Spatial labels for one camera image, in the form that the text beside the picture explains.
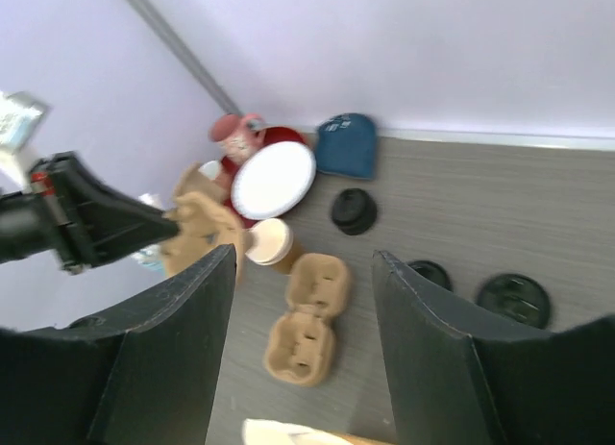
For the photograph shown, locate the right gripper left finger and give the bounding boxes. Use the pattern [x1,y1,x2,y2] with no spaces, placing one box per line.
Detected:
[1,245,236,444]

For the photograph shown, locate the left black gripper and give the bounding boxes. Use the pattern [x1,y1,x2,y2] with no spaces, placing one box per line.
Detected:
[28,154,179,275]

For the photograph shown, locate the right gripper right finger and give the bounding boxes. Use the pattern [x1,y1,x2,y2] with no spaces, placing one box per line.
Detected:
[372,251,614,444]

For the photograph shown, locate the black coffee lid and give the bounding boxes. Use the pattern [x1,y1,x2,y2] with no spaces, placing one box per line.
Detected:
[475,273,552,330]
[407,260,454,292]

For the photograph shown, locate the brown paper bag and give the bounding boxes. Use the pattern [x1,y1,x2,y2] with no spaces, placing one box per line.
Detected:
[241,419,387,445]

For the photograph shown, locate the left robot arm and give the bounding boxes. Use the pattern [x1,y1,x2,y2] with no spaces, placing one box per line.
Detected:
[1,152,180,275]

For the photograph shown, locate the light blue holder cup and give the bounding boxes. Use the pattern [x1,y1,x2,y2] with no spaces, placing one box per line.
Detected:
[131,250,163,272]

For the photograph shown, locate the small pink floral mug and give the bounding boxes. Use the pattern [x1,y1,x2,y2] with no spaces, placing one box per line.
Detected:
[199,161,223,181]

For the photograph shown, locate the tall pink floral mug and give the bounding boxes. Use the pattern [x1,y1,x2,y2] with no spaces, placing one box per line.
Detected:
[209,113,266,166]

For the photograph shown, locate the brown pulp cup carrier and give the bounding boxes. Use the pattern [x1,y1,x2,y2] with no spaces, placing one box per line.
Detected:
[263,253,352,387]

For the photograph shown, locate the stacked brown paper cups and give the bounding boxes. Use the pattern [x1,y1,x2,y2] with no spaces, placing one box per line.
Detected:
[246,218,305,275]

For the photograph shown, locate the white paper plate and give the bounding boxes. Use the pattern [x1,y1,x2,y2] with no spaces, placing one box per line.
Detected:
[231,141,316,220]

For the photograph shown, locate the red round tray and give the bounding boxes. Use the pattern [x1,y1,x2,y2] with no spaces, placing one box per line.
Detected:
[220,126,312,228]

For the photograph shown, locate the stack of black lids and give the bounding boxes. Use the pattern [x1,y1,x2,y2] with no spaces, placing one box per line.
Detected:
[331,187,378,235]

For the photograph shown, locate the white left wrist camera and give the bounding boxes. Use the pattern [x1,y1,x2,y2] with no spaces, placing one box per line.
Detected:
[0,89,52,189]

